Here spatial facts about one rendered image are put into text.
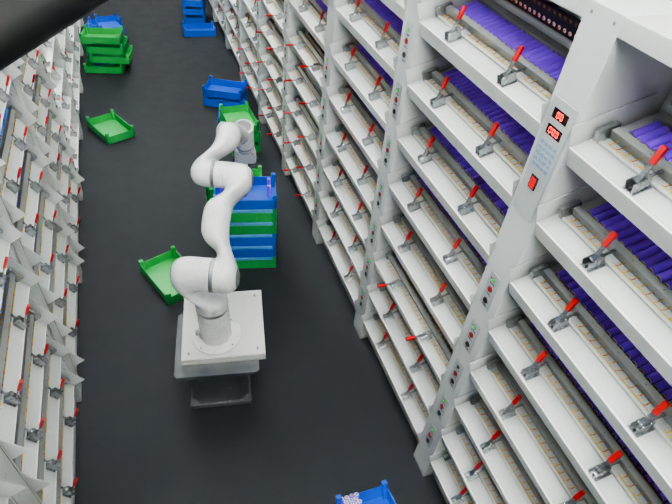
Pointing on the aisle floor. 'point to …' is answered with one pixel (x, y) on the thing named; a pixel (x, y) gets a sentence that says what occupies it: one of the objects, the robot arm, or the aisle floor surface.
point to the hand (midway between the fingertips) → (245, 164)
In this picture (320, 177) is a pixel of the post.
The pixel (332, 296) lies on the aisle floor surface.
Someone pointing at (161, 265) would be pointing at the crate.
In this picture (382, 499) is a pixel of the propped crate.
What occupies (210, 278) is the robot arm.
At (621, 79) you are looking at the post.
